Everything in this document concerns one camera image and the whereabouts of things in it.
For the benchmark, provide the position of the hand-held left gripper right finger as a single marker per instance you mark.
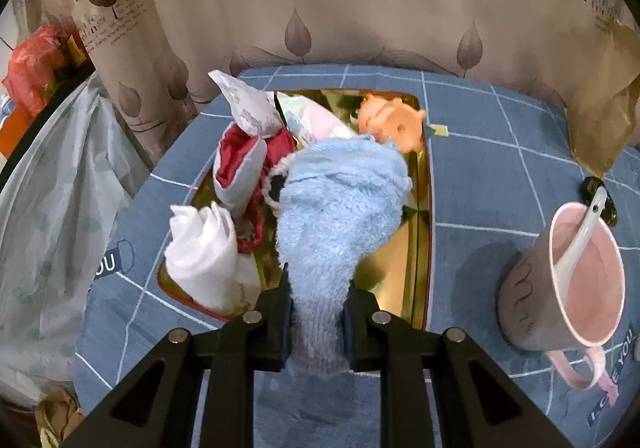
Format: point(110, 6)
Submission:
point(349, 328)

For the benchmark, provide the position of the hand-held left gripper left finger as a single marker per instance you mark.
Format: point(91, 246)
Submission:
point(285, 323)

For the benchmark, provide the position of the gold metal tray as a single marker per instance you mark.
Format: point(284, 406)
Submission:
point(400, 278)

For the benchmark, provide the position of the white mesh cloth pouch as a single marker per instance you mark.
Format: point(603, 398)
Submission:
point(200, 253)

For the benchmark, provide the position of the light blue fluffy towel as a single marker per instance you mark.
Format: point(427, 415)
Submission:
point(335, 208)

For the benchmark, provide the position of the red and grey sock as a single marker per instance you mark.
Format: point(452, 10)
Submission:
point(240, 168)

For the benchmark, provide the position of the pink white wet wipes pack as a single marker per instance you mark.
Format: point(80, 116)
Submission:
point(320, 120)

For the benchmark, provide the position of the orange rubber toy animal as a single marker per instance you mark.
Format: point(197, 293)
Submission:
point(395, 120)

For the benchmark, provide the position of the white printed sachet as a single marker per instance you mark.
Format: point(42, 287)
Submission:
point(250, 108)

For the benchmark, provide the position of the grey and pink mug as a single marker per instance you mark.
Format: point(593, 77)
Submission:
point(525, 298)

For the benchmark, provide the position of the blue checked tablecloth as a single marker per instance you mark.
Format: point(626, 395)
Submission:
point(475, 178)

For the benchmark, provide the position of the yellow tape strip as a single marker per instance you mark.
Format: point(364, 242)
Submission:
point(437, 130)

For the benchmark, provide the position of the white ceramic spoon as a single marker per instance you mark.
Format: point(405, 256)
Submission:
point(575, 248)

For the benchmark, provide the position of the translucent green printed plastic bag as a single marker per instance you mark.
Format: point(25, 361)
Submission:
point(60, 228)

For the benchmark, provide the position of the crumpled brown bag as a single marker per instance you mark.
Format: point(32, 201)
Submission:
point(55, 418)

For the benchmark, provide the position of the dark scrubber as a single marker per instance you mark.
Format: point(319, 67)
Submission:
point(611, 213)

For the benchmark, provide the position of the kraft paper snack bag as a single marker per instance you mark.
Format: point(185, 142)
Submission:
point(600, 118)

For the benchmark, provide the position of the orange box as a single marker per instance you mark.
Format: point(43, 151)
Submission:
point(12, 130)

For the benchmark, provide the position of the red plastic bag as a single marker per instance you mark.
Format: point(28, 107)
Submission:
point(35, 68)

